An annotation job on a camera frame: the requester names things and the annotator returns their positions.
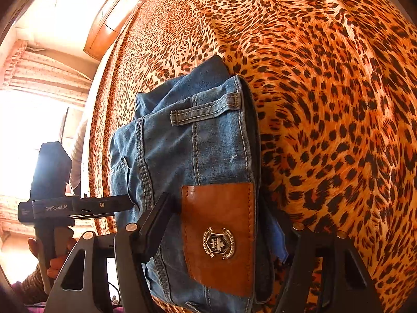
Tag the window frame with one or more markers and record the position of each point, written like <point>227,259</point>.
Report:
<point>73,125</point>

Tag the person's left hand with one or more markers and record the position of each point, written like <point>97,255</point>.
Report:
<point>57,265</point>

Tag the person's left forearm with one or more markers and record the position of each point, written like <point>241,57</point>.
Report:
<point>32,287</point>

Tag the leopard print blanket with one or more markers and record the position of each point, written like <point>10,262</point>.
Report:
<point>325,104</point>

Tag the pale bed sheet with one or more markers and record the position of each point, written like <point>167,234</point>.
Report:
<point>78,156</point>

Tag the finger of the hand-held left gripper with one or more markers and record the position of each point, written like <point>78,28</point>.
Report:
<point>104,202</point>
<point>94,215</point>

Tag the blue denim pants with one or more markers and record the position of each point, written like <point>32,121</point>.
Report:
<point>202,143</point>

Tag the pink patterned curtain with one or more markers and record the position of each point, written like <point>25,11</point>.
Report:
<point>45,71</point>

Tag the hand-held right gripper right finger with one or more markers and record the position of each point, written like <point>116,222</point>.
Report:
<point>298,247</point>

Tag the wooden headboard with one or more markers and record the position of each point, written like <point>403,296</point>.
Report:
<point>114,16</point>

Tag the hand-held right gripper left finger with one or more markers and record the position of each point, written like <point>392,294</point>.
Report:
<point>156,223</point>

